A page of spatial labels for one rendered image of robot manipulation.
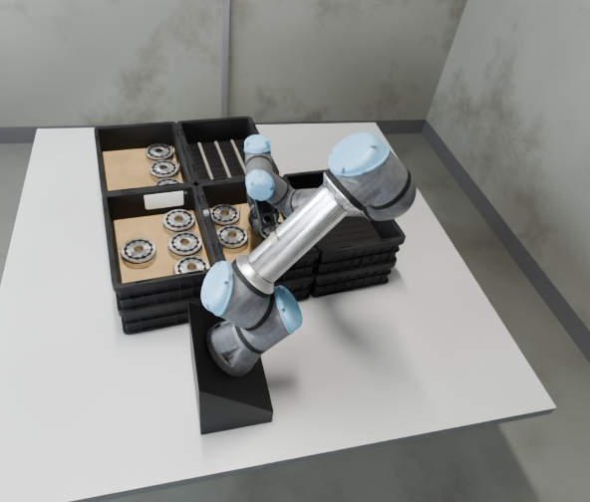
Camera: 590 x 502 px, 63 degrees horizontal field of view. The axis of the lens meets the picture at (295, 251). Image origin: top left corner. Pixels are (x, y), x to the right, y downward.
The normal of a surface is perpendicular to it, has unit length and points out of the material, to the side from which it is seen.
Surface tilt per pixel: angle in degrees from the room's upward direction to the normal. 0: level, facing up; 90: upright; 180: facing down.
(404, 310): 0
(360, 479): 0
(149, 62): 90
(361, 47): 90
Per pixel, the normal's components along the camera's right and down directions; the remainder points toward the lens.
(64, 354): 0.12, -0.70
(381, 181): 0.36, 0.51
